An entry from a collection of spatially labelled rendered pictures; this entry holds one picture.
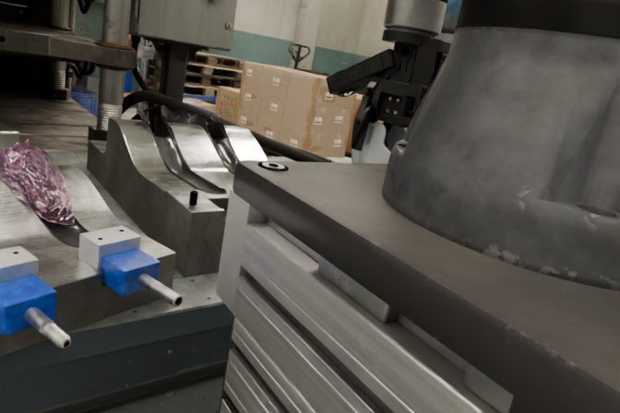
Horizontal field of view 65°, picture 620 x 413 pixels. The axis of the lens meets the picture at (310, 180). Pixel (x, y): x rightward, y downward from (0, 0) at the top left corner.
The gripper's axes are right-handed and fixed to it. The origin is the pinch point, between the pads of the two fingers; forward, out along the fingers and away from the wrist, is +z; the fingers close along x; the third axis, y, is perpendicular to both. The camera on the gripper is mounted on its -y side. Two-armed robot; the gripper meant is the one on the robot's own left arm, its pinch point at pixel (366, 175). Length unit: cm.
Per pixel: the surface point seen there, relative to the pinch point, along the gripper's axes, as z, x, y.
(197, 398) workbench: 34.1, -18.5, -8.6
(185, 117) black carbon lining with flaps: 0.6, -0.2, -42.0
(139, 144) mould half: 3.9, -13.8, -35.6
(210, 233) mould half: 9.0, -19.2, -9.6
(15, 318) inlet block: 9.3, -44.6, -3.2
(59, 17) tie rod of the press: -12, 22, -146
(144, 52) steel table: 7, 182, -344
